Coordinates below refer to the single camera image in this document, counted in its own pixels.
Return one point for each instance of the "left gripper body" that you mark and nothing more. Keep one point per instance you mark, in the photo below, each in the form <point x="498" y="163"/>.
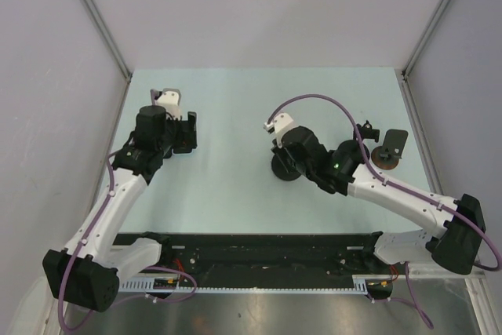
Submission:
<point x="177" y="138"/>

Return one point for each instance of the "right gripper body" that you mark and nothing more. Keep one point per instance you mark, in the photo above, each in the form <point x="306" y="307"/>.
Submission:
<point x="290" y="165"/>

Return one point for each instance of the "black stand with blue phone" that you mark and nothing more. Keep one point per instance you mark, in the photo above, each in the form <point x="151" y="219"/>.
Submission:
<point x="283" y="168"/>

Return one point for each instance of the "wooden base phone stand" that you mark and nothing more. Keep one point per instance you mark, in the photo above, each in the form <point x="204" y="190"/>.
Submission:
<point x="389" y="153"/>

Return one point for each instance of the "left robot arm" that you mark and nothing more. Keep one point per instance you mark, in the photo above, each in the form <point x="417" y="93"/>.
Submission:
<point x="86" y="272"/>

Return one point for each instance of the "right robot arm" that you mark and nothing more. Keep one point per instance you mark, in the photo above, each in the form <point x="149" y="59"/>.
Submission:
<point x="450" y="228"/>

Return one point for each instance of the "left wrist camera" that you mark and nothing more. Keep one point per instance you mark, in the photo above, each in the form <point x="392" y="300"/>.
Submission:
<point x="170" y="100"/>

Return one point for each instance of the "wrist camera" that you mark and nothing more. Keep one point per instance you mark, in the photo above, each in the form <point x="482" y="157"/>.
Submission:
<point x="281" y="124"/>
<point x="170" y="100"/>

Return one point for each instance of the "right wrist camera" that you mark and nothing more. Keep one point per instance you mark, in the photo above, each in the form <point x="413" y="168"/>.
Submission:
<point x="281" y="124"/>

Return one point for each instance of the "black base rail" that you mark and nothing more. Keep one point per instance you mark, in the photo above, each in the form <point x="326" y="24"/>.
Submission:
<point x="272" y="259"/>

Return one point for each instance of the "white cable duct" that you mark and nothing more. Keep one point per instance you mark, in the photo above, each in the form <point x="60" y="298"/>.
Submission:
<point x="326" y="284"/>

